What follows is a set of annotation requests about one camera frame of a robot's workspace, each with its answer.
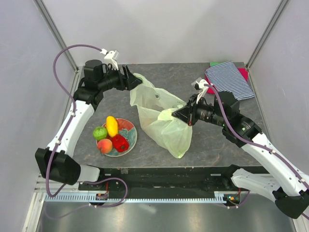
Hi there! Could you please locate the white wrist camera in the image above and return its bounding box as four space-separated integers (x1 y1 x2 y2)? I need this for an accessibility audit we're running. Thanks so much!
191 78 209 103
100 49 119 71

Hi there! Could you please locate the yellow toy mango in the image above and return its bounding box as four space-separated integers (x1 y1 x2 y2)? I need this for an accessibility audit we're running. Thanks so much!
106 116 118 138

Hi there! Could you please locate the red toy bell pepper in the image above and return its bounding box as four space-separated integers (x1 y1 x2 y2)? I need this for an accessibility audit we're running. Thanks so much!
112 134 129 153

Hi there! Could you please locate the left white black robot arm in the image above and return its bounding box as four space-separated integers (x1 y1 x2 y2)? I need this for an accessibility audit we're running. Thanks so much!
35 59 142 190

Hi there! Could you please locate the blue white striped cloth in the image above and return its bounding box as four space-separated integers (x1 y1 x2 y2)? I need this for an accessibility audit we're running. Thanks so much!
205 61 255 101

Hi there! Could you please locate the red yellow toy peach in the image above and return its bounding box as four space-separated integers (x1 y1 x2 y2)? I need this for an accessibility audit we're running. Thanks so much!
97 139 113 154

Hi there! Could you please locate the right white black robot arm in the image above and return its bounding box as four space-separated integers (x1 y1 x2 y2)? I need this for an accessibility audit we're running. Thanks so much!
172 91 309 219

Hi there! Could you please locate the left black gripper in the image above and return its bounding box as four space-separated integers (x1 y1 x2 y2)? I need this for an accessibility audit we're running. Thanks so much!
98 64 142 92

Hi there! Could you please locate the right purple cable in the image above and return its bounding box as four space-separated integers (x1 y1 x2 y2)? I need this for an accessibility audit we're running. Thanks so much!
204 83 309 216

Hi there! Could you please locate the patterned ceramic plate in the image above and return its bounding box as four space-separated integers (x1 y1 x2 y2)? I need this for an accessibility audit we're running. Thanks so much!
93 116 137 158

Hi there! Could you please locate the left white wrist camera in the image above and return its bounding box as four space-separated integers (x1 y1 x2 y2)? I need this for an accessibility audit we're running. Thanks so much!
100 49 119 71

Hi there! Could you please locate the green avocado print plastic bag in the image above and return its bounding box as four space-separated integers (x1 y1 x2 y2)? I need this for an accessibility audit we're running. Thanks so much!
130 73 192 159

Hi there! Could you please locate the green folded cloth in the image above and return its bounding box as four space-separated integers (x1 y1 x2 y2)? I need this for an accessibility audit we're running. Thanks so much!
210 61 221 67

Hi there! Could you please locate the green toy guava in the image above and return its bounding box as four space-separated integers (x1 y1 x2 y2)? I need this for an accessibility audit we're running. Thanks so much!
93 127 108 141

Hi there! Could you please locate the aluminium frame post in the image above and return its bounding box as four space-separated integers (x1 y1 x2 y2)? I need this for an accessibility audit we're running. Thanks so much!
246 0 290 70
34 0 79 71

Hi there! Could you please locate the grey slotted cable duct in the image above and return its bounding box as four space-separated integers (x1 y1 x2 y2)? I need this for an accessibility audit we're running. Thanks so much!
44 192 240 203

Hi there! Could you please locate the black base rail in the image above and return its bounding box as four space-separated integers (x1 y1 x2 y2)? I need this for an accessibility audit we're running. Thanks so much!
78 164 253 194

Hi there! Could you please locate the right aluminium frame post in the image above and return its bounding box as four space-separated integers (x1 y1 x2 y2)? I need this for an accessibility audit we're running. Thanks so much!
246 0 290 70

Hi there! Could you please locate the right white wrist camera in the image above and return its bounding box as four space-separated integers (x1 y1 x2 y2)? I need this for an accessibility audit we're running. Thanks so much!
191 78 209 103

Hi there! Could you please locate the left aluminium frame post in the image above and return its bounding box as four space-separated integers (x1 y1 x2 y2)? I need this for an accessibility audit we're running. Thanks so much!
34 0 79 71

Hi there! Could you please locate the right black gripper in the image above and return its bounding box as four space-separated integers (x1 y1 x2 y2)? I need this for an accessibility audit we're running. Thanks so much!
172 93 227 127

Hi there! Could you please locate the magenta folded cloth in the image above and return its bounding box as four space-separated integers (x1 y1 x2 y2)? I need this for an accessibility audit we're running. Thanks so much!
205 68 249 96

